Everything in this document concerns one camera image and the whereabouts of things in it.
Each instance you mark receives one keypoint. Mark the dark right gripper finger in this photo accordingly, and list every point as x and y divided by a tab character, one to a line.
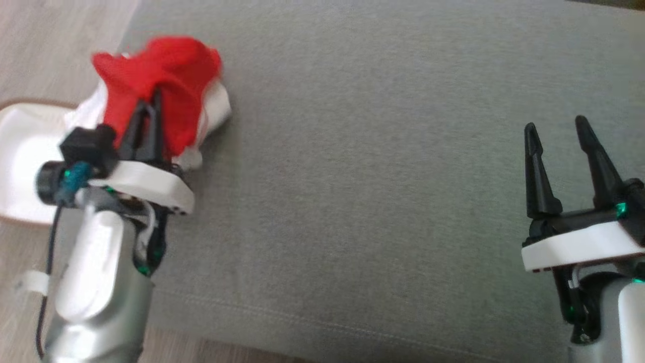
602	176
539	186

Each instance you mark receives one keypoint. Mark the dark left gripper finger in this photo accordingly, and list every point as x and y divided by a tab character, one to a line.
132	141
155	141

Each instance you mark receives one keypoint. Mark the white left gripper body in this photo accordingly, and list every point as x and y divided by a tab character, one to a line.
151	184

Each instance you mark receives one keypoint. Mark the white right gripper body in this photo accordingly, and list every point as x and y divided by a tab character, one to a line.
579	244

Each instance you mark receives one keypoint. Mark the red white number 23 jersey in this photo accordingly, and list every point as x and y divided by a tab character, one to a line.
166	75

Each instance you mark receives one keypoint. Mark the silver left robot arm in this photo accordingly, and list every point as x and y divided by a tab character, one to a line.
95	282

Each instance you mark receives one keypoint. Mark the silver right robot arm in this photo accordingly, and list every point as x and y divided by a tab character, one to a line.
625	322

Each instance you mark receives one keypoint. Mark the white laundry basket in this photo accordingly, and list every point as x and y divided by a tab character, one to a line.
25	151

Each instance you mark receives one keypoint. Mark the grey sofa seat cushion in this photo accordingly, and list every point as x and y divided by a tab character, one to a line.
378	176

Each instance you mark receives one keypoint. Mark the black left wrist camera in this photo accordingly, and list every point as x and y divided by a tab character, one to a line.
88	146

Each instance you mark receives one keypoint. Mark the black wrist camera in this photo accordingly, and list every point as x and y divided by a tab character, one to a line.
88	146
637	222

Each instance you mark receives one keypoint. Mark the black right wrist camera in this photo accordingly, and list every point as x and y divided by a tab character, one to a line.
637	222

